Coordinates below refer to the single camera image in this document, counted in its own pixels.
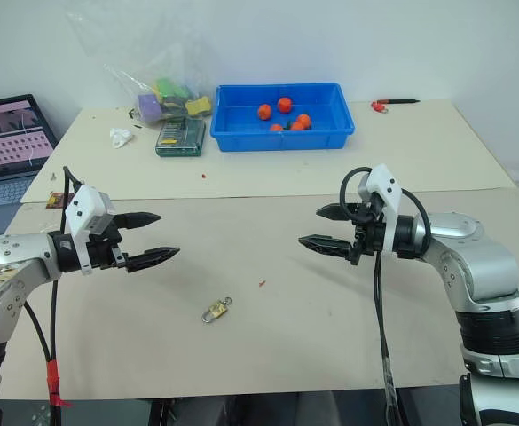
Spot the crumpled white paper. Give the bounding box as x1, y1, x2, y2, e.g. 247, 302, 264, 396
108, 127, 135, 150

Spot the purple sponge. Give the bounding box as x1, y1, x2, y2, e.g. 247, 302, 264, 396
136, 92, 162, 123

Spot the yellow sponge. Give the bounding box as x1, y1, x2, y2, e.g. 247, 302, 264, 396
185, 95, 214, 119

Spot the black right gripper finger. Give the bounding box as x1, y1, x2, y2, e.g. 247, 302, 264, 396
315, 203, 355, 223
297, 235, 353, 261

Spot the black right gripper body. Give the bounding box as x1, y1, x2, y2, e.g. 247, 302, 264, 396
347, 194, 388, 267

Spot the brass padlock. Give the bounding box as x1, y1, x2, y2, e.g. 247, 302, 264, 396
201, 300, 230, 325

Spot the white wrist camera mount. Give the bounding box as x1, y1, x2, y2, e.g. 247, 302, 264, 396
63, 185, 117, 277
357, 163, 404, 256

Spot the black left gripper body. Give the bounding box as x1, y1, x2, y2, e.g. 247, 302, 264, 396
88, 216, 130, 272

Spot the black pen with red clip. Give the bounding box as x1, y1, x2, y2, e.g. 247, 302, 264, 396
370, 98, 421, 114

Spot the green sponge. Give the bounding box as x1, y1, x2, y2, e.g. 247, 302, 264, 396
155, 76, 177, 97

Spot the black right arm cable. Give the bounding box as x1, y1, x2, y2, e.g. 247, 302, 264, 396
339, 166, 431, 426

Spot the clear plastic bag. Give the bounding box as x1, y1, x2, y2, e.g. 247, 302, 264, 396
102, 39, 216, 129

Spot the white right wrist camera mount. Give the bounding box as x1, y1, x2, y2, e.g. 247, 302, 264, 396
357, 163, 404, 256

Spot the open laptop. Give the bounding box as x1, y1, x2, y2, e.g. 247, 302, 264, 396
0, 92, 61, 241

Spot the green screwdriver bit case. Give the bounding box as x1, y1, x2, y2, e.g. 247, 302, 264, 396
154, 116, 208, 158

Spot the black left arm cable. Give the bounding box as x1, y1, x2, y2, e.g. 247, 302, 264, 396
22, 165, 85, 426

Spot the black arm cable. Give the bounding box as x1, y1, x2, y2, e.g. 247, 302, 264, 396
22, 165, 85, 426
339, 166, 431, 426

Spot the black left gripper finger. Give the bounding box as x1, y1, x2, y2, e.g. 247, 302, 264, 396
115, 211, 162, 232
124, 247, 182, 273

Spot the blue plastic bin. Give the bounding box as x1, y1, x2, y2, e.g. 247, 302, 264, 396
208, 82, 357, 154

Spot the red tape on cable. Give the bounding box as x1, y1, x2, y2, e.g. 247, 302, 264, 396
44, 359, 75, 410

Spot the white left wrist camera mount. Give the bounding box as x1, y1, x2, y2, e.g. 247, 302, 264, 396
63, 185, 117, 277

